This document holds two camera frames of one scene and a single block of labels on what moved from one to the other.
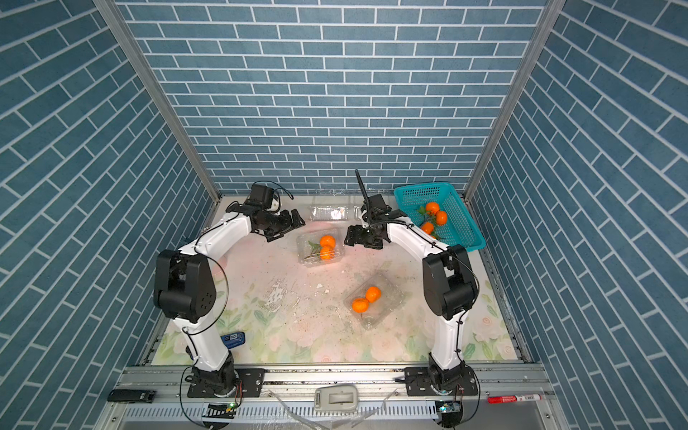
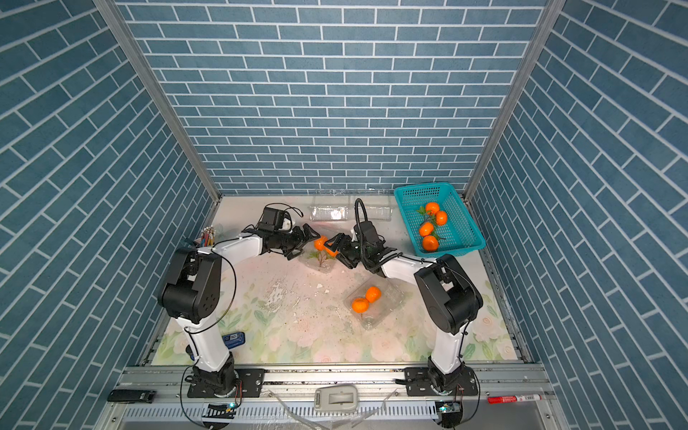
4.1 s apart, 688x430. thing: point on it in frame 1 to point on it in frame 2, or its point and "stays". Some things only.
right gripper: [355, 236] to [343, 251]
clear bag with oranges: [374, 300] stays
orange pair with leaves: [432, 208] stays
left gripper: [287, 224] to [300, 239]
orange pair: [428, 227] stays
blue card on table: [234, 339] stays
